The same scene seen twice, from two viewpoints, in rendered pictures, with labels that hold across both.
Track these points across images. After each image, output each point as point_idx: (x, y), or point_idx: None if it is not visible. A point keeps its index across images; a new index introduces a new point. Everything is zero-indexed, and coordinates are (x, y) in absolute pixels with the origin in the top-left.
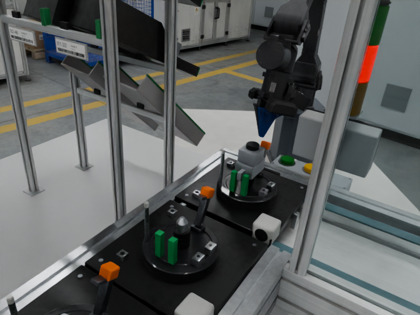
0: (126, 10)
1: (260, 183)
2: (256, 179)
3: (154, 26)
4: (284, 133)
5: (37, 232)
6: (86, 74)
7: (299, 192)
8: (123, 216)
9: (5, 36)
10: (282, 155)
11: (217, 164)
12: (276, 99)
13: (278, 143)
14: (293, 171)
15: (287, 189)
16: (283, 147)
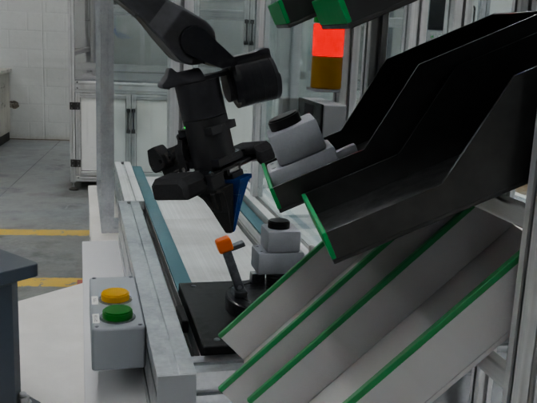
0: (471, 34)
1: (255, 288)
2: (252, 292)
3: (403, 65)
4: (15, 322)
5: None
6: (517, 228)
7: (208, 285)
8: None
9: None
10: (97, 325)
11: (235, 356)
12: (248, 145)
13: (12, 359)
14: (142, 307)
15: (215, 291)
16: (17, 357)
